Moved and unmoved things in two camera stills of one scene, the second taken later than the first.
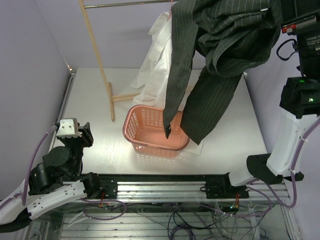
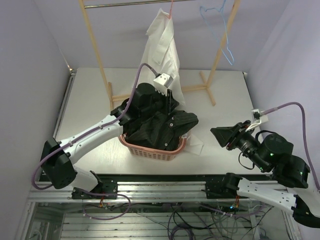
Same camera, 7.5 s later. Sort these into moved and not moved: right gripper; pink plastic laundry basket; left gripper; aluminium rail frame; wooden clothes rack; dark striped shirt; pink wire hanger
Moved: left gripper; dark striped shirt; pink plastic laundry basket; right gripper
Not moved: wooden clothes rack; aluminium rail frame; pink wire hanger
